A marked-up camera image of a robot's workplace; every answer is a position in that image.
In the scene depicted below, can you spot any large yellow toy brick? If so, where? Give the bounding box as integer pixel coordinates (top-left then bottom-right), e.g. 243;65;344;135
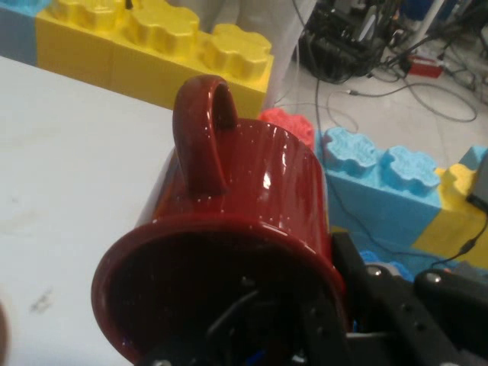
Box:
36;0;276;120

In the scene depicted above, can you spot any small yellow toy brick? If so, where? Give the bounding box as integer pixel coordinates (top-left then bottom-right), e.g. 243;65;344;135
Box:
413;163;488;266

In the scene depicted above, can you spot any red ceramic mug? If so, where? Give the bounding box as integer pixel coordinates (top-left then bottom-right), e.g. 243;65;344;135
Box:
90;74;350;366

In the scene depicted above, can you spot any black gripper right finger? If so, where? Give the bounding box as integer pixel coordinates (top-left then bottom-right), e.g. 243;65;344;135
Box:
330;230;488;366

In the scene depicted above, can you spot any blue toy brick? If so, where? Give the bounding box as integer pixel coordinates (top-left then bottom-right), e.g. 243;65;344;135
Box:
0;0;53;18
314;127;445;276
459;144;488;180

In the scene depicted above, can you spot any red power strip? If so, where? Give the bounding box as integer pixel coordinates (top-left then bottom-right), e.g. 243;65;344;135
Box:
406;55;446;79

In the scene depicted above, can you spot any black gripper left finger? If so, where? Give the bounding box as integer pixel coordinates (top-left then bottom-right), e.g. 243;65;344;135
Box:
143;278;350;366

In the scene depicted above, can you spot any flat red toy brick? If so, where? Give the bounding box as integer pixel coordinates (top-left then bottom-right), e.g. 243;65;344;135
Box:
260;108;317;152

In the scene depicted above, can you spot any black electronics pile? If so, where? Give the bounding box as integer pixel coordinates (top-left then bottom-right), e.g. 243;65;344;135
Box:
297;0;387;83

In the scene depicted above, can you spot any grey toy brick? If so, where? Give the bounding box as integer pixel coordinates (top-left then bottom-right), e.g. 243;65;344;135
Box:
0;7;38;66

